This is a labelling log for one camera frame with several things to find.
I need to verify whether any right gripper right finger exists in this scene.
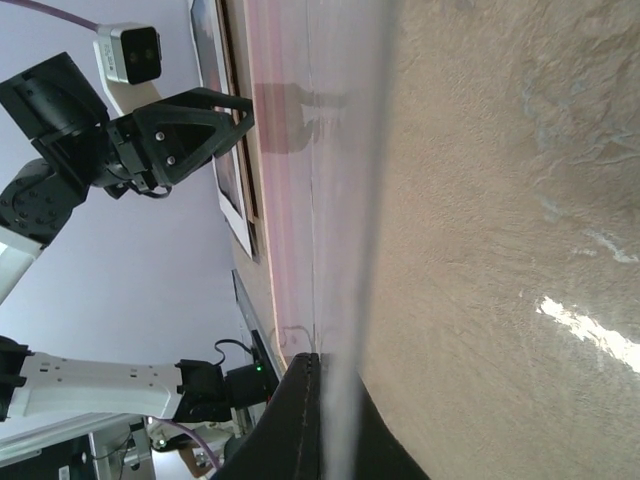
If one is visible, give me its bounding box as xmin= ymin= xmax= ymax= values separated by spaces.
xmin=349 ymin=375 xmax=430 ymax=480

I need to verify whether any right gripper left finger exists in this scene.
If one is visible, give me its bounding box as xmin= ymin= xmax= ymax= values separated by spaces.
xmin=213 ymin=353 xmax=320 ymax=480

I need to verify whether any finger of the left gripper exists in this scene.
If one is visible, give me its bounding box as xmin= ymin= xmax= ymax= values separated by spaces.
xmin=132 ymin=87 xmax=254 ymax=125
xmin=138 ymin=122 xmax=254 ymax=184

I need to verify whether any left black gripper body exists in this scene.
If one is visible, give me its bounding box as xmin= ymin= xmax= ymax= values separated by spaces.
xmin=102 ymin=117 xmax=155 ymax=198

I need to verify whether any landscape photo print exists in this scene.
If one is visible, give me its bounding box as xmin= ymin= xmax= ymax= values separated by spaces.
xmin=187 ymin=0 xmax=254 ymax=257

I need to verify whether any clear acrylic sheet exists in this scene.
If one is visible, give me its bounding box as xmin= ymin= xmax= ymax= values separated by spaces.
xmin=244 ymin=0 xmax=401 ymax=480

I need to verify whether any pink wooden picture frame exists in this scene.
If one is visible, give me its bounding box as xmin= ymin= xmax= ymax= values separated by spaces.
xmin=243 ymin=0 xmax=344 ymax=361

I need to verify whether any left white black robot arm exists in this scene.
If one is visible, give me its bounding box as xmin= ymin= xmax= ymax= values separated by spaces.
xmin=1 ymin=53 xmax=254 ymax=298

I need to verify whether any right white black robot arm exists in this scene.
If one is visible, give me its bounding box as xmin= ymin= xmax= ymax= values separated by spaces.
xmin=1 ymin=338 xmax=329 ymax=479

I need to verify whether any brown cardboard backing board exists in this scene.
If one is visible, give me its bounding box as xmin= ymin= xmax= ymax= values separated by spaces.
xmin=216 ymin=0 xmax=260 ymax=263

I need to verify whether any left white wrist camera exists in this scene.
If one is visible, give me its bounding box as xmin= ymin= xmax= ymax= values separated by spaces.
xmin=93 ymin=23 xmax=162 ymax=116

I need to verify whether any aluminium mounting rail bed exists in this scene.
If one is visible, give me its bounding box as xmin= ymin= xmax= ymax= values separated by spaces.
xmin=1 ymin=269 xmax=264 ymax=467

